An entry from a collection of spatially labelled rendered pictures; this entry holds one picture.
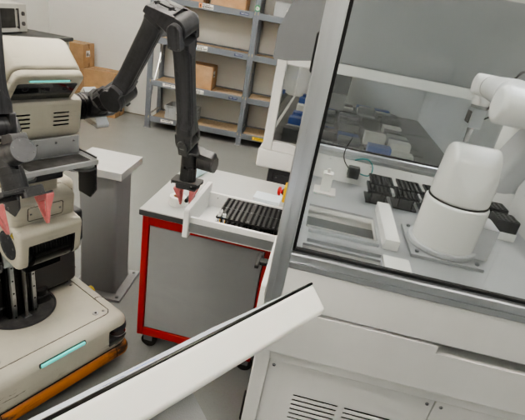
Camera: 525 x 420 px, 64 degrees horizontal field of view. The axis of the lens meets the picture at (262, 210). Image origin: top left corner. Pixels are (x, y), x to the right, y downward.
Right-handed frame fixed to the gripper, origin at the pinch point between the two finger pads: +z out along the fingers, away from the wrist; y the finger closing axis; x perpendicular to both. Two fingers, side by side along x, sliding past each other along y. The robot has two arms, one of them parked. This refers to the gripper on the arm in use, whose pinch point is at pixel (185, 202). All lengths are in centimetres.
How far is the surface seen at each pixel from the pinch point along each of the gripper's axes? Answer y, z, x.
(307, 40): 27, -58, 82
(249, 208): 22.6, 0.1, 7.3
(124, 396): 28, -28, -106
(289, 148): 28, -4, 83
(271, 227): 32.6, -0.2, -4.2
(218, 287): 13.9, 43.9, 15.0
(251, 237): 27.0, 2.4, -9.6
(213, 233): 14.0, 4.4, -9.7
